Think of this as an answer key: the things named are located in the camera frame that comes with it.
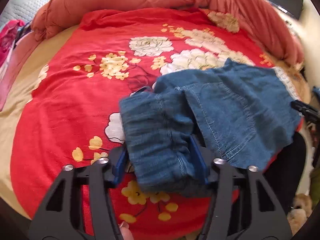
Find grey quilted headboard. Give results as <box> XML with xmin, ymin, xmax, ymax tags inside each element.
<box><xmin>1</xmin><ymin>0</ymin><xmax>50</xmax><ymax>28</ymax></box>

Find salmon pink quilt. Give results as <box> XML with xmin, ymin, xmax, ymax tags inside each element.
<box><xmin>31</xmin><ymin>0</ymin><xmax>304</xmax><ymax>66</ymax></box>

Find red floral bed sheet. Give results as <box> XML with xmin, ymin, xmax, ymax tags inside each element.
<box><xmin>10</xmin><ymin>7</ymin><xmax>304</xmax><ymax>238</ymax></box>

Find person left hand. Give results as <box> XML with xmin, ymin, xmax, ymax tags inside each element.
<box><xmin>119</xmin><ymin>222</ymin><xmax>134</xmax><ymax>240</ymax></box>

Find blue denim lace-trimmed shorts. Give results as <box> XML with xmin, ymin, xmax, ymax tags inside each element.
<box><xmin>119</xmin><ymin>60</ymin><xmax>301</xmax><ymax>196</ymax></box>

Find magenta clothing pile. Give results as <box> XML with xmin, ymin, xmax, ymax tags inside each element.
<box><xmin>0</xmin><ymin>20</ymin><xmax>25</xmax><ymax>66</ymax></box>

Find tan mattress sheet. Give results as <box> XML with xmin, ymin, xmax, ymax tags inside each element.
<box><xmin>1</xmin><ymin>25</ymin><xmax>78</xmax><ymax>219</ymax></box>

